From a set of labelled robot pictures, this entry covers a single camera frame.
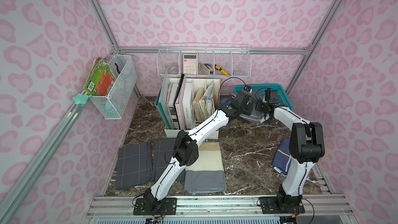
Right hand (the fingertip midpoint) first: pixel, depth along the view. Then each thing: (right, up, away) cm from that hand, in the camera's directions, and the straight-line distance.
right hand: (259, 102), depth 100 cm
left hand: (-11, +1, -13) cm, 17 cm away
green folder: (-56, -1, -25) cm, 62 cm away
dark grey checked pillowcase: (-74, -35, -14) cm, 83 cm away
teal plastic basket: (+19, +3, +6) cm, 20 cm away
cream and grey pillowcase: (-34, -38, -19) cm, 55 cm away
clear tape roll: (-55, +20, -2) cm, 58 cm away
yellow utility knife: (-24, +20, -3) cm, 32 cm away
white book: (-44, -1, -18) cm, 48 cm away
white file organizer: (-34, +3, -16) cm, 38 cm away
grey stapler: (-34, +22, -3) cm, 40 cm away
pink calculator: (-44, +24, -5) cm, 51 cm away
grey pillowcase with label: (-5, -8, -9) cm, 13 cm away
